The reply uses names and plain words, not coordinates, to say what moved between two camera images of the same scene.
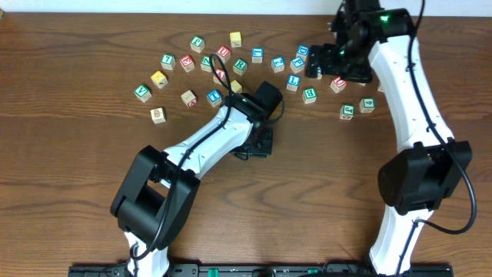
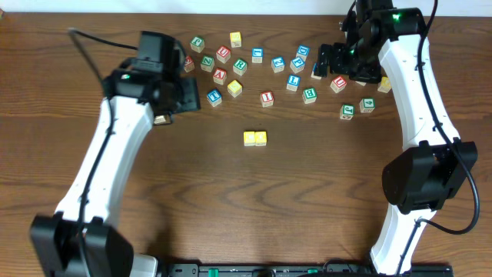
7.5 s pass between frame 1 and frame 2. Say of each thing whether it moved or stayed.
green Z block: stayed
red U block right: stayed
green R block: stayed
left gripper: moved
